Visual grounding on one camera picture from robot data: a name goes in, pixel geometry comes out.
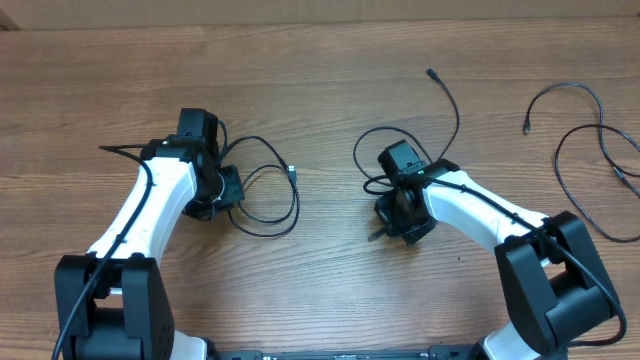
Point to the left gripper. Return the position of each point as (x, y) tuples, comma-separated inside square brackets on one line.
[(235, 187)]

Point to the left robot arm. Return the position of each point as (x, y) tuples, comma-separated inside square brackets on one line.
[(111, 301)]

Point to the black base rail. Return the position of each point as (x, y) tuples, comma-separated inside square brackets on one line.
[(345, 355)]

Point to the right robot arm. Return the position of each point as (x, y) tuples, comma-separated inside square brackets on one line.
[(554, 282)]

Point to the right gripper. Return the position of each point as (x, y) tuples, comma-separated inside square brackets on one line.
[(385, 211)]

